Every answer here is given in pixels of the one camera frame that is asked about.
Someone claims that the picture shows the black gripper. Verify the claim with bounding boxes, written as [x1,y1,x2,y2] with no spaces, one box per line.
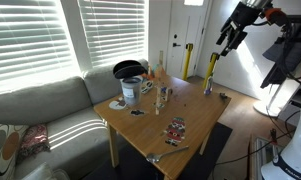
[216,1,265,56]

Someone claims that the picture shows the upright wooden stick block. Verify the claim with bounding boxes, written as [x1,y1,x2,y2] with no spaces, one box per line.
[154,77,162,116]

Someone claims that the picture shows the white door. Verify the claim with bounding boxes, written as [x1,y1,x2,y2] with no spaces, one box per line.
[165,0,211,80]

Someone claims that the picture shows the dark fabric softbox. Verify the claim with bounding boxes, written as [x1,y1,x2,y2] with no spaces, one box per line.
[260,19,301,90]

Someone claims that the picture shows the tall thin wooden stick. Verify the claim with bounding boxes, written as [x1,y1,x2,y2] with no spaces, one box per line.
[158,50,165,78]

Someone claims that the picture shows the white lamp stand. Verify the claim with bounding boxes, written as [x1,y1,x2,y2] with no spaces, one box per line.
[252,78,301,118]

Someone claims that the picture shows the wooden table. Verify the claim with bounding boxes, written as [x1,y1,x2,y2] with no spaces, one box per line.
[93,73,232,180]

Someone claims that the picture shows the white shelf unit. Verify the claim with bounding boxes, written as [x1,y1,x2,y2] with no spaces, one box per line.
[277,81,301,127]

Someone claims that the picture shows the white toy with dark circles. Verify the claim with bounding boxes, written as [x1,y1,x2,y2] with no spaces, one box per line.
[140,80,155,95]

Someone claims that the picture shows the dark rug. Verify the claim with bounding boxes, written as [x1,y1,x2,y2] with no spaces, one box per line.
[84,121,234,180]

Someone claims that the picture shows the gray plastic cup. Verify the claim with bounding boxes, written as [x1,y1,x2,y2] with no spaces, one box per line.
[120,76,143,107]

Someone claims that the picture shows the narrow white window blind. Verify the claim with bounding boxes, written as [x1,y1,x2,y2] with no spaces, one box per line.
[77,0,148,68]

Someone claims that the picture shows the small black flat figure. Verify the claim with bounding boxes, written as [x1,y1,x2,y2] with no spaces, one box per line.
[129,108,147,117]

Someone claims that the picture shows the metal floor box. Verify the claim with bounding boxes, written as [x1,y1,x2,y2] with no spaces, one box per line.
[248,133,286,180]

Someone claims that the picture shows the flat snowman figure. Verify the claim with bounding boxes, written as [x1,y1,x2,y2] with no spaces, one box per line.
[108,97,128,111]

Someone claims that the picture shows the metal spoon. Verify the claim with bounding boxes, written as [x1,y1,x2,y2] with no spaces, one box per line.
[145,145,190,164]

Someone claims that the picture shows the gray sofa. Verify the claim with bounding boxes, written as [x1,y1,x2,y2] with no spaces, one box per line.
[0,59,149,180]

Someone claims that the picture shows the wide white window blind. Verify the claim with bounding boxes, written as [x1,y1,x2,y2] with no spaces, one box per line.
[0,0,78,88]

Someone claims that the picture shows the red floral cushion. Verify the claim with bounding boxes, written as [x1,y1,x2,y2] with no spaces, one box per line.
[17,123,51,162]

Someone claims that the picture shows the clear plastic item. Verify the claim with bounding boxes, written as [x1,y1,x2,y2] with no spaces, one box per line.
[21,162,71,180]

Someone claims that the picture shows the circle patterned pillow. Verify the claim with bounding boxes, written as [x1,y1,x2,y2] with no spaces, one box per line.
[0,123,30,180]

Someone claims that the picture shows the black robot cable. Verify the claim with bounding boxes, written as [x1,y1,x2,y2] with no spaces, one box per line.
[251,19,269,28]

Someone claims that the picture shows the wrist camera with orange mount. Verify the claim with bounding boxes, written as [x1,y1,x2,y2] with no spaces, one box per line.
[263,7,284,24]

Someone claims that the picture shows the black floor cable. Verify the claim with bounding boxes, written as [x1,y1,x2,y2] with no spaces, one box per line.
[213,109,301,168]

